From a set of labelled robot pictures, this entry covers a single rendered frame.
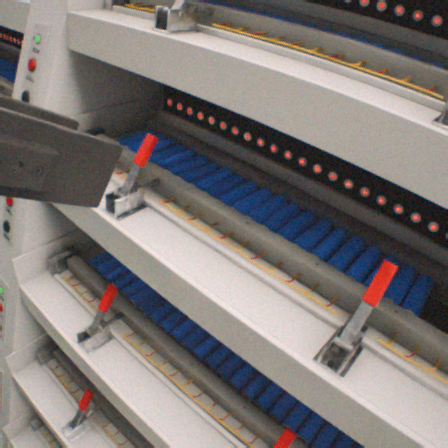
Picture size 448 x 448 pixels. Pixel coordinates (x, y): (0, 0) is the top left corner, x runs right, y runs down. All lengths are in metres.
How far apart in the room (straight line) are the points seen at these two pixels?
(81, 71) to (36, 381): 0.51
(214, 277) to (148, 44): 0.23
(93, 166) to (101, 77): 0.40
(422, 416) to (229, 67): 0.31
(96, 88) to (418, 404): 0.51
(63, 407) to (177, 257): 0.41
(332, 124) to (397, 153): 0.05
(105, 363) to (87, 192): 0.38
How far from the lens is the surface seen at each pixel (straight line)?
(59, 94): 0.54
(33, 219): 0.59
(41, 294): 0.62
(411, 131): 0.27
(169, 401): 0.50
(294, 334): 0.34
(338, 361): 0.33
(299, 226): 0.42
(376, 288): 0.31
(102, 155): 0.17
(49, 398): 0.73
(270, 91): 0.31
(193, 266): 0.37
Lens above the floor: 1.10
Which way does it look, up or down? 21 degrees down
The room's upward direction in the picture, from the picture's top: 20 degrees clockwise
